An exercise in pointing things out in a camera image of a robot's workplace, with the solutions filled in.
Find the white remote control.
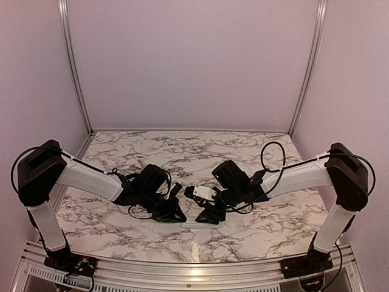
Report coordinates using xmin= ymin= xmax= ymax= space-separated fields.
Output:
xmin=180 ymin=222 xmax=222 ymax=230

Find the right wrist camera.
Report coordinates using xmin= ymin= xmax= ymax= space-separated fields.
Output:
xmin=184 ymin=185 xmax=217 ymax=202

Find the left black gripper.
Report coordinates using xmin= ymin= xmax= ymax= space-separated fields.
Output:
xmin=139 ymin=189 xmax=187 ymax=222

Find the right aluminium frame post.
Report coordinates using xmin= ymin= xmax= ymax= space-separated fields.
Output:
xmin=288 ymin=0 xmax=328 ymax=137

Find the left aluminium frame post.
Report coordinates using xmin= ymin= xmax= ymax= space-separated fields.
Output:
xmin=58 ymin=0 xmax=94 ymax=136

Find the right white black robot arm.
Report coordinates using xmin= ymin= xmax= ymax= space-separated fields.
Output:
xmin=185 ymin=143 xmax=376 ymax=273

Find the front aluminium rail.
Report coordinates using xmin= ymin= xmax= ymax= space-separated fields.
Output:
xmin=11 ymin=242 xmax=366 ymax=291

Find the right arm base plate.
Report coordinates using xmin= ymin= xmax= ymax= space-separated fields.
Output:
xmin=280 ymin=255 xmax=334 ymax=279

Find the aluminium frame post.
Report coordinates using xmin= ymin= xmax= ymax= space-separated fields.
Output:
xmin=288 ymin=0 xmax=328 ymax=137
xmin=58 ymin=0 xmax=94 ymax=136

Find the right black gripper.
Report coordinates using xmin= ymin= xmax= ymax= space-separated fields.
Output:
xmin=196 ymin=185 xmax=243 ymax=224

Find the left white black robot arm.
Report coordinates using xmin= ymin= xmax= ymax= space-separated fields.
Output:
xmin=10 ymin=140 xmax=187 ymax=271

